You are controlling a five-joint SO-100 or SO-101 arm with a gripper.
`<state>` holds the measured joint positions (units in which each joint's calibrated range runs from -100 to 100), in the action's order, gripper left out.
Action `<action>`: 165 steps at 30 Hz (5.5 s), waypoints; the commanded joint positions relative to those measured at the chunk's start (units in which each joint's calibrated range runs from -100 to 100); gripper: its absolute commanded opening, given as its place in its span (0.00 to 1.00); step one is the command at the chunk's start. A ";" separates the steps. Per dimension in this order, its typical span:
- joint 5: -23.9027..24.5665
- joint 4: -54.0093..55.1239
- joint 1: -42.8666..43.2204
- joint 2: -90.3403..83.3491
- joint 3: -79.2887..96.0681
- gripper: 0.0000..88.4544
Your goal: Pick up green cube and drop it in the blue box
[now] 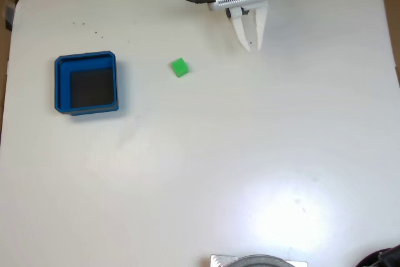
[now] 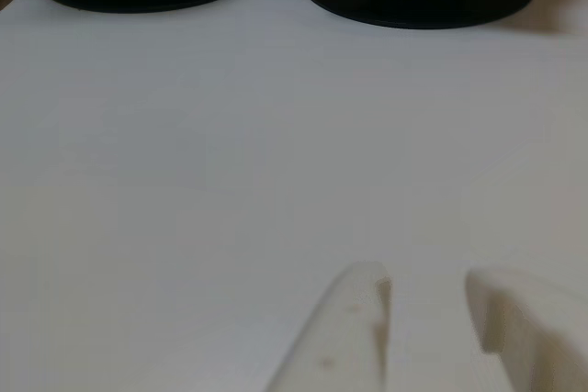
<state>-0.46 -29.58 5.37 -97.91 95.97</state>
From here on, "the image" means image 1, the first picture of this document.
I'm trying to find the green cube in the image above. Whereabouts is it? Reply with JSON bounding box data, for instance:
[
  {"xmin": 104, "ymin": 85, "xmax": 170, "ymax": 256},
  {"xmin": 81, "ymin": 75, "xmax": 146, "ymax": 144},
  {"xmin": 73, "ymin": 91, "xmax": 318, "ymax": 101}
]
[{"xmin": 171, "ymin": 57, "xmax": 190, "ymax": 79}]

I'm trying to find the blue square box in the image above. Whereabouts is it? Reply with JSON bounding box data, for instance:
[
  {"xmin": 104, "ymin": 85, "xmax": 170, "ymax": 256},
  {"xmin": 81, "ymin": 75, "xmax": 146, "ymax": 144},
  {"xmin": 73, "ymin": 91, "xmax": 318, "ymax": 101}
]
[{"xmin": 54, "ymin": 50, "xmax": 120, "ymax": 117}]

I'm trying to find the silver metal plate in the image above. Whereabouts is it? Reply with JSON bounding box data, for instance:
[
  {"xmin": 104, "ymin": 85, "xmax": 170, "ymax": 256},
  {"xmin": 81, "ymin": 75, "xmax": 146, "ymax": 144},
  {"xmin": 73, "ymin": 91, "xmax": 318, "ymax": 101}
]
[{"xmin": 209, "ymin": 253, "xmax": 309, "ymax": 267}]

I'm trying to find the dark oval stand base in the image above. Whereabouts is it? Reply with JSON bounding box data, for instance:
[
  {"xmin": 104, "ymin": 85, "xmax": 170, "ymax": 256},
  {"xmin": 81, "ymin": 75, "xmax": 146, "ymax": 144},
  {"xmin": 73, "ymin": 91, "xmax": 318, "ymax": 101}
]
[
  {"xmin": 356, "ymin": 244, "xmax": 400, "ymax": 267},
  {"xmin": 229, "ymin": 254, "xmax": 296, "ymax": 267}
]

